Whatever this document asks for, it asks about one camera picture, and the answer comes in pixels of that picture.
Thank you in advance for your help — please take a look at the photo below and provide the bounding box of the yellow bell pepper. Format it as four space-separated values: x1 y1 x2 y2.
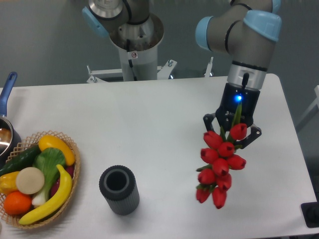
0 171 19 195

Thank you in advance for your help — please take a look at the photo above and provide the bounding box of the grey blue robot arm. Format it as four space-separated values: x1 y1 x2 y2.
82 0 282 148

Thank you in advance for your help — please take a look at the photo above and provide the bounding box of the beige round disc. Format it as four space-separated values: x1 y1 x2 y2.
15 167 45 195

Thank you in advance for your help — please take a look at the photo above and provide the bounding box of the orange fruit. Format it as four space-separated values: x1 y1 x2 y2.
3 191 32 215

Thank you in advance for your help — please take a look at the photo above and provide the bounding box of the dark red vegetable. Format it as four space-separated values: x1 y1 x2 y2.
50 165 75 198

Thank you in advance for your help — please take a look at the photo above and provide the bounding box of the green cucumber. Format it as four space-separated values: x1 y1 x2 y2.
0 145 41 176

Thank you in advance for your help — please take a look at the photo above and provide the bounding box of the black device at table edge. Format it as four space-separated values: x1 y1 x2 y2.
301 202 319 228

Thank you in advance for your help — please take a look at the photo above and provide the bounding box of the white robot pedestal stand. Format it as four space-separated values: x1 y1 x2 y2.
86 12 214 84

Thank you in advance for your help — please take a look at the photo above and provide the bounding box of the blue handled saucepan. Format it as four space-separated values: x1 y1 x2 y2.
0 72 21 168

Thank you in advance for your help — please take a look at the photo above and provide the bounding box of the yellow squash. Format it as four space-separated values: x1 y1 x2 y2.
38 134 75 166

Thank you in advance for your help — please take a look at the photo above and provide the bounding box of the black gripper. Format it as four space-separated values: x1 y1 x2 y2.
203 82 262 149

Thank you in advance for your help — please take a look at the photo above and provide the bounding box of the green bok choy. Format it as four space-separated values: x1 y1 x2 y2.
32 147 66 207

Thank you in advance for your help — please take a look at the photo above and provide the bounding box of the dark grey ribbed vase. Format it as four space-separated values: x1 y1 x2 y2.
99 165 140 216

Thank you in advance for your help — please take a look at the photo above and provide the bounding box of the yellow banana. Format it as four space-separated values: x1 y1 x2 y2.
18 164 72 226

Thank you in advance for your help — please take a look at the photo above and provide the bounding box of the red tulip bouquet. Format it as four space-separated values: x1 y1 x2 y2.
196 103 248 209

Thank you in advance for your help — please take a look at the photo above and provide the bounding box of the white frame at right edge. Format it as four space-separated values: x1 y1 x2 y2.
295 85 319 133

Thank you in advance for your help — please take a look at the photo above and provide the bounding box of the woven wicker basket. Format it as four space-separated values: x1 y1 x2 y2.
0 130 81 230

